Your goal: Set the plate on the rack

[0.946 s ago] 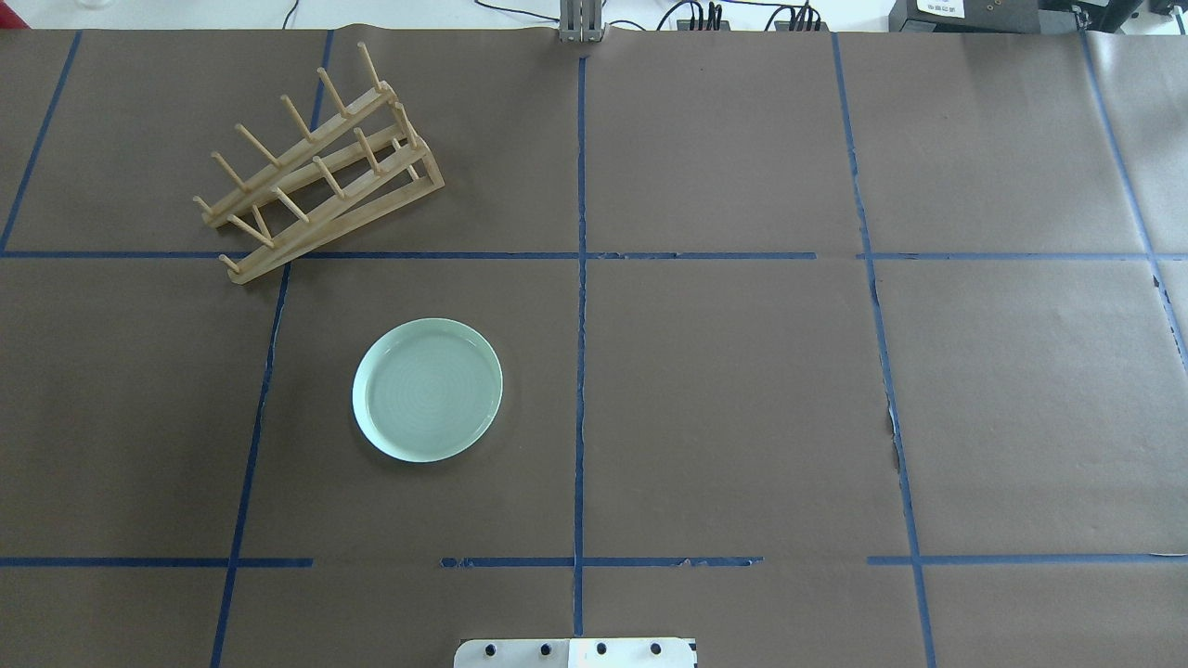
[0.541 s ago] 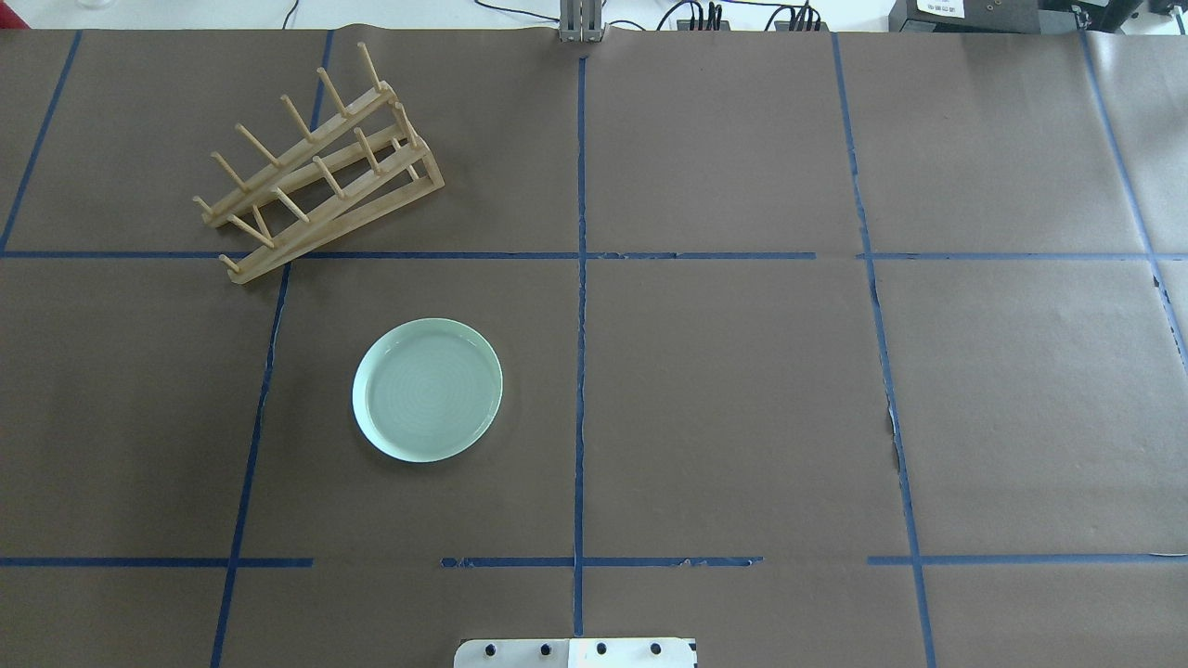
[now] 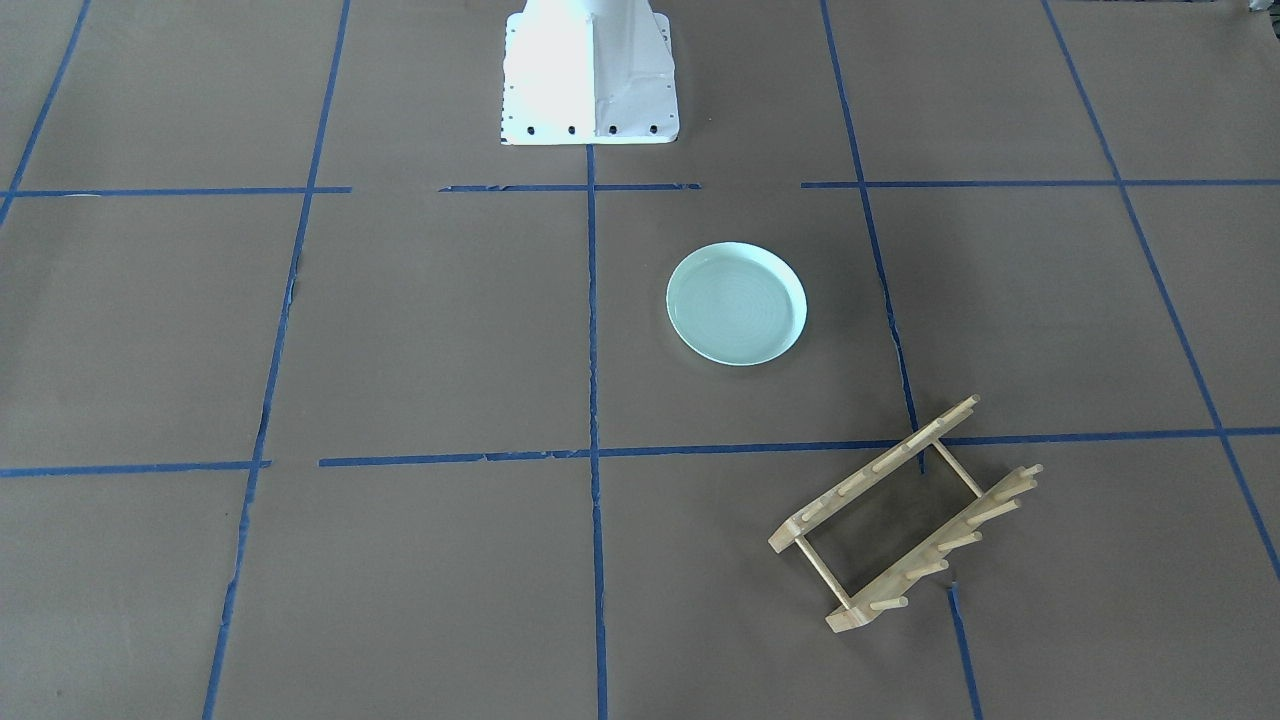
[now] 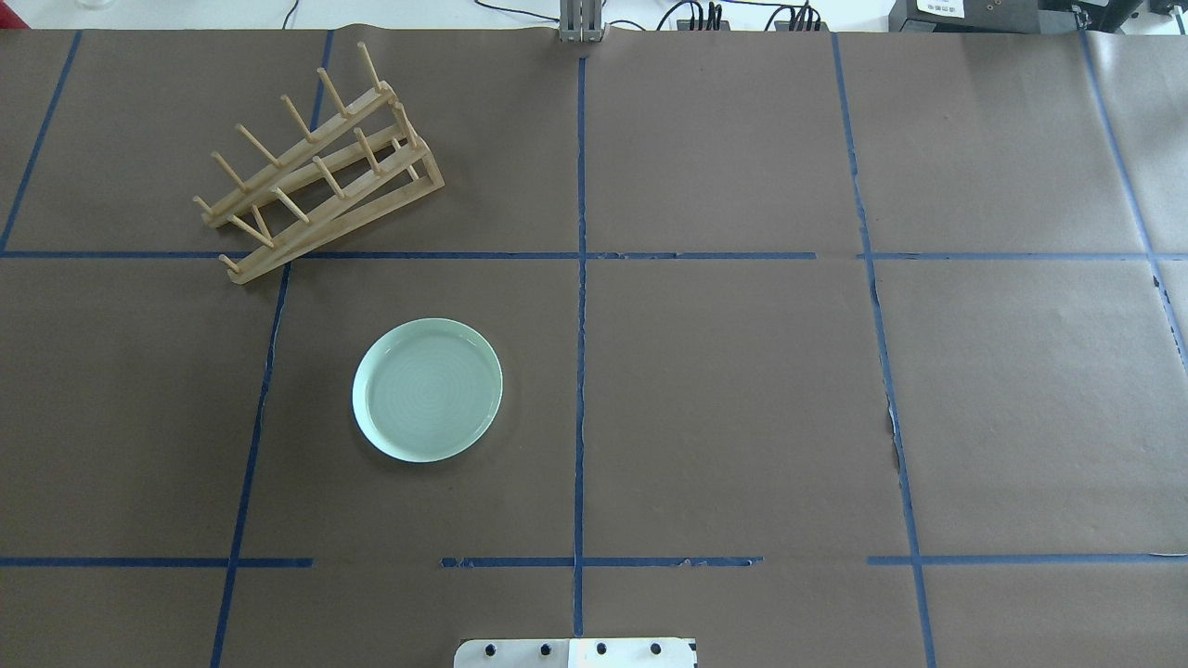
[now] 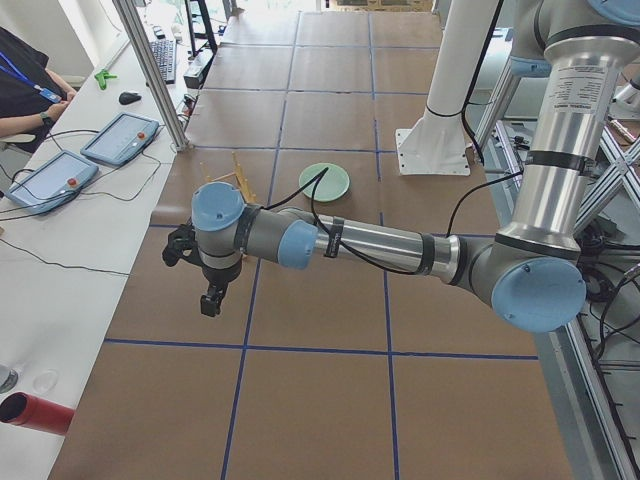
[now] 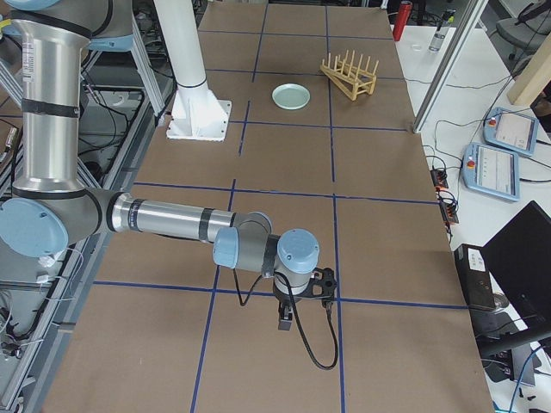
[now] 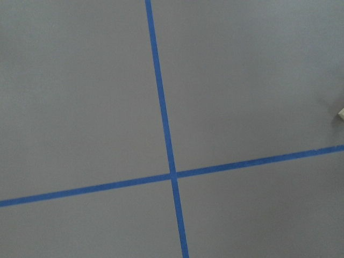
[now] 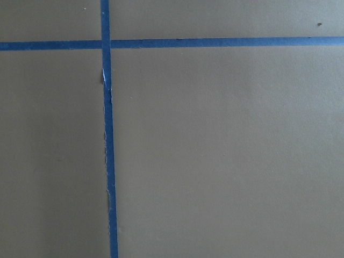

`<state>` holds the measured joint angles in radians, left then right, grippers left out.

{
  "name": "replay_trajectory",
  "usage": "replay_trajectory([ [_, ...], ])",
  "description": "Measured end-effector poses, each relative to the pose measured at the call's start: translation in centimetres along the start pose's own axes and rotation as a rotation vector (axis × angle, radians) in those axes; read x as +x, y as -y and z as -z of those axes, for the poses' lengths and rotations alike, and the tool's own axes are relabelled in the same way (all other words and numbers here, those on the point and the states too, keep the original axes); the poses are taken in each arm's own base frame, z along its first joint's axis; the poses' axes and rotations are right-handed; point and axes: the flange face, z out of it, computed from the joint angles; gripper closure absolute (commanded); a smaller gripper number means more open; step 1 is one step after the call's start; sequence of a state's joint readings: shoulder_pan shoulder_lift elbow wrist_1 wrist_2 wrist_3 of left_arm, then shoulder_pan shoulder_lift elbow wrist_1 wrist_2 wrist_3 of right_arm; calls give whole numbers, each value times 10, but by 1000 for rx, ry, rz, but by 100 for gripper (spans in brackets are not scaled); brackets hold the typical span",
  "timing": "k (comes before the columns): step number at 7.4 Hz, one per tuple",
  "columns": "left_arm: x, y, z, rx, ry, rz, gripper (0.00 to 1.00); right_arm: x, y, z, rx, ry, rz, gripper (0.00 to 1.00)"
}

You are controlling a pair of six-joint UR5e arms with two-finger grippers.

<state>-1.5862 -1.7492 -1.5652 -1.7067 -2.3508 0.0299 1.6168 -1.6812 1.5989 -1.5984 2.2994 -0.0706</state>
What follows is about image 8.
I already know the blue tape strip lengthwise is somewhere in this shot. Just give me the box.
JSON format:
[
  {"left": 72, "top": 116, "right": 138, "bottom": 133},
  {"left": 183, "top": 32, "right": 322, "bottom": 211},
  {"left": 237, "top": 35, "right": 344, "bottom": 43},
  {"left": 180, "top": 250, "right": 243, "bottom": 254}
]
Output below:
[{"left": 101, "top": 1, "right": 118, "bottom": 257}]

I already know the blue tape strip crosswise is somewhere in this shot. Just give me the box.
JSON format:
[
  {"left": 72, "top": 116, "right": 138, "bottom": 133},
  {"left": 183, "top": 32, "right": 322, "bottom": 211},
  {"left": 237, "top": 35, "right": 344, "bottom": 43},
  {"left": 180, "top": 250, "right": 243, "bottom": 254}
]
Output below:
[{"left": 1, "top": 37, "right": 343, "bottom": 51}]

